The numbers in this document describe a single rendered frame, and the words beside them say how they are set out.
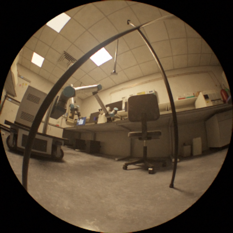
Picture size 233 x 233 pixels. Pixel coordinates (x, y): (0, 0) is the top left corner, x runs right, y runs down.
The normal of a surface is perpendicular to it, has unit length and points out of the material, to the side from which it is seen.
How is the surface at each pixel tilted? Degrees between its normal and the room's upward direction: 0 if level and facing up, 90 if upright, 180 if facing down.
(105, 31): 180
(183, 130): 90
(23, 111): 90
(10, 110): 90
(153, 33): 180
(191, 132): 90
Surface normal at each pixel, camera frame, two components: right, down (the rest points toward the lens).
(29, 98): 0.79, -0.18
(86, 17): -0.04, 0.94
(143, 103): -0.36, -0.33
